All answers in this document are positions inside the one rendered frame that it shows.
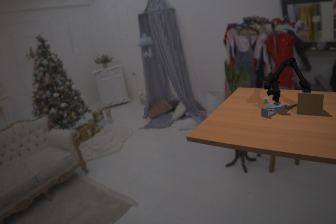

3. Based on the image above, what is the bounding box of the grey dish rack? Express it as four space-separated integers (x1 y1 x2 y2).
261 108 277 119

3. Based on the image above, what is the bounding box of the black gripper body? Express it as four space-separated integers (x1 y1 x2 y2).
272 87 281 100

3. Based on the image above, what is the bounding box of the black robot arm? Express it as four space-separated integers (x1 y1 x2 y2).
264 58 311 96

